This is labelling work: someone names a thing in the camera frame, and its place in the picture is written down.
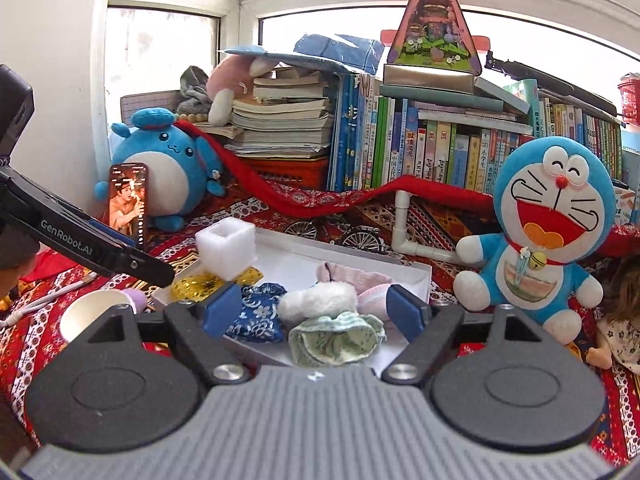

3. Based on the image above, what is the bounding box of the red scarf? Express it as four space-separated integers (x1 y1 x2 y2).
173 119 640 256

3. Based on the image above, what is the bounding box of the white PVC pipe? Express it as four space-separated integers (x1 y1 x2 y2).
390 191 462 264

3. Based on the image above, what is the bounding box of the white fluffy plush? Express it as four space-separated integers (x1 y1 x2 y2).
277 282 358 326

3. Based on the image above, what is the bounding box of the green floral cloth hat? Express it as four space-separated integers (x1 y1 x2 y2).
288 312 386 368

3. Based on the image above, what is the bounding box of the brown haired doll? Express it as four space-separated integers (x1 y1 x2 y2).
586 255 640 375

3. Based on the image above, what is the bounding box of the blue round plush toy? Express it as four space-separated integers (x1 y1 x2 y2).
94 107 224 232

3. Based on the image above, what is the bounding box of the row of upright books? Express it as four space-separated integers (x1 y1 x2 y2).
323 65 623 194

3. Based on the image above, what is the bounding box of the gold sequin bow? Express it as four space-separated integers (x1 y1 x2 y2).
170 266 264 302

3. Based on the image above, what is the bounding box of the red plastic crate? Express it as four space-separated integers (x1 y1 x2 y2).
244 157 329 191

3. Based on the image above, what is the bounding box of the white shallow cardboard box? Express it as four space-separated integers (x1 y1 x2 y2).
150 228 432 376

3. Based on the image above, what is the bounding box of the stack of grey books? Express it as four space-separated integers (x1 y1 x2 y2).
224 69 335 158

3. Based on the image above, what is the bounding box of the miniature metal bicycle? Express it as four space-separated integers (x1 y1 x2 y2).
284 218 388 255

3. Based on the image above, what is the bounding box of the triangular toy house box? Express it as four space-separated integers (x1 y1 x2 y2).
383 0 482 94

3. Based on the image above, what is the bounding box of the blue floral fabric bow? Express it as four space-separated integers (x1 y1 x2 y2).
226 283 286 344

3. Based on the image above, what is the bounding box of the smartphone with red case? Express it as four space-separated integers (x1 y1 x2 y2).
107 162 148 249

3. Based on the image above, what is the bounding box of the purple plush toy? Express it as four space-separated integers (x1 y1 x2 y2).
122 288 148 314

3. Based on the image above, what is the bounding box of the pink plush toy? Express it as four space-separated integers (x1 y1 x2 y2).
206 54 278 127

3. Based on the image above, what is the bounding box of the white foam block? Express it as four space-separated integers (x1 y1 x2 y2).
195 218 257 281

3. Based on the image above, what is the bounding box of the red plastic basket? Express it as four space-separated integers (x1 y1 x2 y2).
617 73 640 126

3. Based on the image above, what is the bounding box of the grey plush toy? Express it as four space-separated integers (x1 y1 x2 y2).
177 65 212 116

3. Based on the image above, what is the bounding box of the Doraemon plush toy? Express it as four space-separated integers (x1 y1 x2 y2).
454 136 616 346

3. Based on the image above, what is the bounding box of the white paper cup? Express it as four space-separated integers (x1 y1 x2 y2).
60 289 136 342

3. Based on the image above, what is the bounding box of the person's left hand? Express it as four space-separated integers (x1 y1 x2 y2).
0 224 40 298

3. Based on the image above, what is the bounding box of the pink towel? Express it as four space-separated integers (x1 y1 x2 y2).
316 261 394 322

